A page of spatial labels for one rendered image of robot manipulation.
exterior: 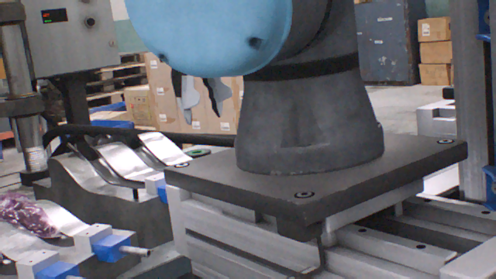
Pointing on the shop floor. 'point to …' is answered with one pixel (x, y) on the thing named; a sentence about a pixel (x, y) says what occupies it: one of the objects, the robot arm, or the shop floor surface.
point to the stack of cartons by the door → (435, 51)
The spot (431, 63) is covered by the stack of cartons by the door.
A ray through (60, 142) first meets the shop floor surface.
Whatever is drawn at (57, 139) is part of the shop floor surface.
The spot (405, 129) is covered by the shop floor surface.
